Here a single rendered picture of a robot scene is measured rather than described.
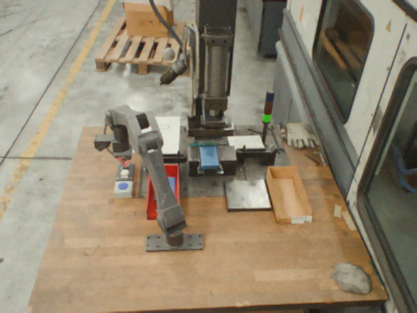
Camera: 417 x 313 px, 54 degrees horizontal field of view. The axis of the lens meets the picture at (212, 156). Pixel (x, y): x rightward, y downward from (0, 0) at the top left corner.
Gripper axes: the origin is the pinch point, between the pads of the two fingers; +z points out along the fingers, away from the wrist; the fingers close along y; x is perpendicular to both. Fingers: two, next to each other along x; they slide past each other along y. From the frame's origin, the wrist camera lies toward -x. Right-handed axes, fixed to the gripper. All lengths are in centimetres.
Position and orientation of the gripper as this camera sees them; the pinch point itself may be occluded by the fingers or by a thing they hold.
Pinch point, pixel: (125, 165)
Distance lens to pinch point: 170.7
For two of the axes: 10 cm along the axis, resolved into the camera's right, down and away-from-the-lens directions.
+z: -0.3, 7.8, 6.2
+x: 10.0, -0.2, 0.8
